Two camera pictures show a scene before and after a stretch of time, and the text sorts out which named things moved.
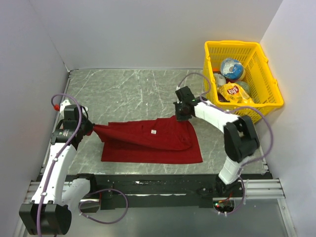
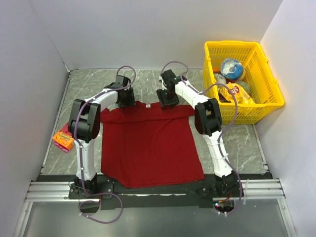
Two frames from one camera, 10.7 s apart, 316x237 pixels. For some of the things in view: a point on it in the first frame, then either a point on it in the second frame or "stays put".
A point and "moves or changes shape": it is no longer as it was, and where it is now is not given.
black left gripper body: x=86 y=125 to x=129 y=99
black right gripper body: x=180 y=112 to x=169 y=98
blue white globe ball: x=231 y=68 stays put
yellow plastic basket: x=266 y=95 stays put
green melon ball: x=245 y=85 stays put
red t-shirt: x=161 y=140 moves or changes shape
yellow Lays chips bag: x=235 y=93 stays put
